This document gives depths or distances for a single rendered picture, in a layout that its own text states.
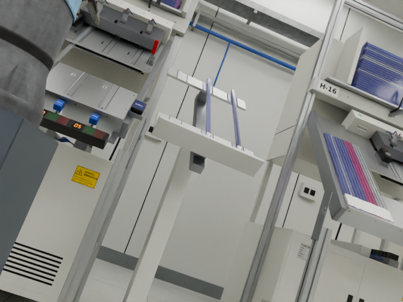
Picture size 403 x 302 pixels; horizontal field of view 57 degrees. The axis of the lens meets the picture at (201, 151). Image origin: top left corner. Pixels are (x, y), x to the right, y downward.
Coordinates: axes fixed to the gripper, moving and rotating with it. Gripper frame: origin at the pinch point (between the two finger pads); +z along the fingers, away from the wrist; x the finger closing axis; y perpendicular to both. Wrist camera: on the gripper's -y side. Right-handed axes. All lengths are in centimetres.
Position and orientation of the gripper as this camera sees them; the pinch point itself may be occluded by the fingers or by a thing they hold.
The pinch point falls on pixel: (76, 18)
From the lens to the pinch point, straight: 146.8
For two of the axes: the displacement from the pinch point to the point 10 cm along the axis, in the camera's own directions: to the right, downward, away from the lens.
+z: -3.2, 5.7, 7.6
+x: -9.2, -3.6, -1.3
